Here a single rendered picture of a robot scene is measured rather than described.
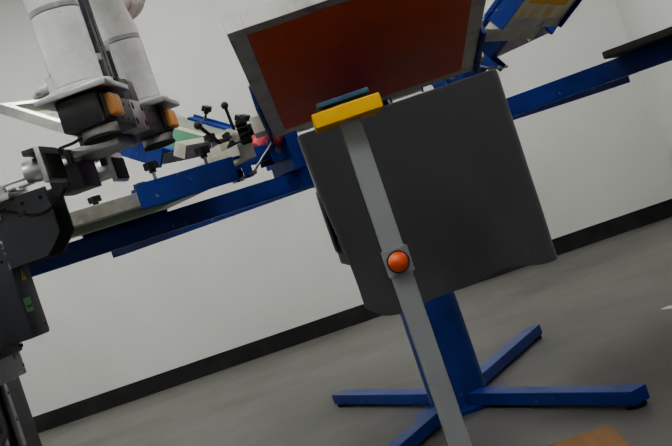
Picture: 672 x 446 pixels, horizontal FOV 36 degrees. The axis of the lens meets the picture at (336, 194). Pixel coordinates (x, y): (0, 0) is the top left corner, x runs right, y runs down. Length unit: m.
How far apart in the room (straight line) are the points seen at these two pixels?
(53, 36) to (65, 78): 0.08
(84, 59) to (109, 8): 0.46
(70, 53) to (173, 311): 5.06
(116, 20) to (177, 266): 4.60
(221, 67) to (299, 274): 1.45
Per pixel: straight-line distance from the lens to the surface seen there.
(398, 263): 1.89
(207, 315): 6.93
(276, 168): 3.43
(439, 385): 1.96
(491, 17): 3.07
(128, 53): 2.42
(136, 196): 2.88
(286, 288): 6.87
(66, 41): 2.00
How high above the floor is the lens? 0.79
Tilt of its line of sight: 1 degrees up
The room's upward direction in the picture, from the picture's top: 19 degrees counter-clockwise
